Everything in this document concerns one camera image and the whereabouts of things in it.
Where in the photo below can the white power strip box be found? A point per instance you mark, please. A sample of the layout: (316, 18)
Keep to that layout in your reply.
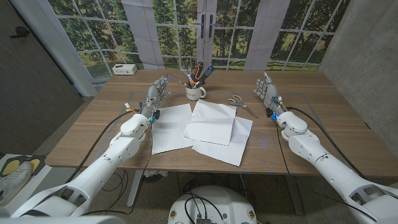
(124, 69)

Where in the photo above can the white table leg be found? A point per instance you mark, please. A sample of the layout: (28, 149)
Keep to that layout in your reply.
(135, 189)

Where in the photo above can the large white paper sheet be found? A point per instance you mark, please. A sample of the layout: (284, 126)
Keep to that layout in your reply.
(230, 152)

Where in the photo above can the printed window forest backdrop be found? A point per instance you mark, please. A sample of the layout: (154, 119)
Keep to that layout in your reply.
(143, 37)

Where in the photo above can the white shoe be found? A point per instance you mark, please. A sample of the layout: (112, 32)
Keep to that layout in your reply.
(15, 183)

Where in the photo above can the grey table leg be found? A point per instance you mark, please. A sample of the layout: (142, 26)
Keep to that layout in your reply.
(295, 196)

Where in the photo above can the creased white paper sheet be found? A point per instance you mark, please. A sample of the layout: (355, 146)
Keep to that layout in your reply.
(211, 124)

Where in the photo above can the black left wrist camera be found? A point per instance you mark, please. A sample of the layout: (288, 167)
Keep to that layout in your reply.
(156, 114)

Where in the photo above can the yellow and black foot pad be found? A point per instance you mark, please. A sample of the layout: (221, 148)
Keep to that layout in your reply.
(11, 166)
(35, 164)

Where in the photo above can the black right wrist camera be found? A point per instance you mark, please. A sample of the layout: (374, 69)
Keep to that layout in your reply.
(269, 112)

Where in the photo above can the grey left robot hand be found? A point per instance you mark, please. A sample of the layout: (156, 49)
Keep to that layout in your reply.
(154, 96)

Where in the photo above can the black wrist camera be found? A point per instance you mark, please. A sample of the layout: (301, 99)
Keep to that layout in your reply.
(156, 114)
(269, 112)

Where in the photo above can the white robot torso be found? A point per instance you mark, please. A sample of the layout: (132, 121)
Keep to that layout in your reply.
(214, 202)

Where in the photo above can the white mug with tools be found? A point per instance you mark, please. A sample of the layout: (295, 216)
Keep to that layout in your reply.
(196, 71)

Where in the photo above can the silver metal wrench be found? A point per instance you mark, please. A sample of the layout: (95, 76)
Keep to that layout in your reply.
(186, 73)

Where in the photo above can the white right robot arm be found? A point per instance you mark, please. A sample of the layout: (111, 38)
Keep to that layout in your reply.
(326, 168)

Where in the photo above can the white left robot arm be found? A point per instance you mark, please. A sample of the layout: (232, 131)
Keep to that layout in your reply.
(102, 168)

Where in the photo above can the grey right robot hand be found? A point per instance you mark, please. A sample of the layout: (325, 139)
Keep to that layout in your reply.
(270, 93)

